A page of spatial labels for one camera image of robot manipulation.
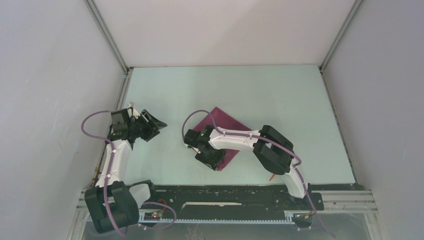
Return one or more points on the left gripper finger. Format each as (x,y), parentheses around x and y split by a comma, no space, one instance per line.
(150,135)
(153,122)

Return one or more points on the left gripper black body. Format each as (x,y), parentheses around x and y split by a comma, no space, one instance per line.
(139,126)

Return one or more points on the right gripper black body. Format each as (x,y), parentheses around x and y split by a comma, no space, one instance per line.
(211,159)

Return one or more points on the magenta cloth napkin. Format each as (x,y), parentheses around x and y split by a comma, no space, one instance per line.
(226,124)

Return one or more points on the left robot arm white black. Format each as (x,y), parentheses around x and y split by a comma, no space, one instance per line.
(111,203)

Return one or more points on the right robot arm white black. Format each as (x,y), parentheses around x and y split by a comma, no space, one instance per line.
(273,151)

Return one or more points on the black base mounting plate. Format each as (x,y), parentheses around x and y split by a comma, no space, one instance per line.
(230,203)

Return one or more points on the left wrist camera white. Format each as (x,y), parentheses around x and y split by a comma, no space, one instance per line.
(132,111)

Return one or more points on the left corner aluminium post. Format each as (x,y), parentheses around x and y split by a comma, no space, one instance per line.
(106,33)

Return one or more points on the corner aluminium post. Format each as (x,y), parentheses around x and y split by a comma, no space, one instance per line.
(341,33)
(106,33)

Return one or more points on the aluminium frame rail front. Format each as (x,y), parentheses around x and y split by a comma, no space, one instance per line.
(335,202)

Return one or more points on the right corner aluminium post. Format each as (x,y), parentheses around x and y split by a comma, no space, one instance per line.
(341,33)

